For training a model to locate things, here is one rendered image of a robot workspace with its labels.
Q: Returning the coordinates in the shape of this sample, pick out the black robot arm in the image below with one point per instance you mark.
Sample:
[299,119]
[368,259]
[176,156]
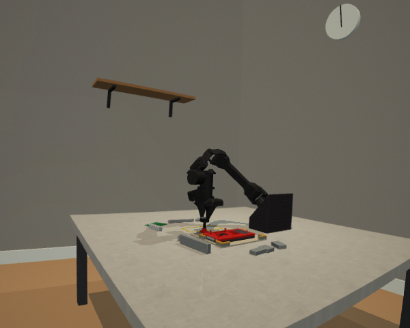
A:
[197,176]

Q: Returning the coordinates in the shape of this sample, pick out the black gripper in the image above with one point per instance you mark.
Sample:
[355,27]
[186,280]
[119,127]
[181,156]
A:
[209,203]

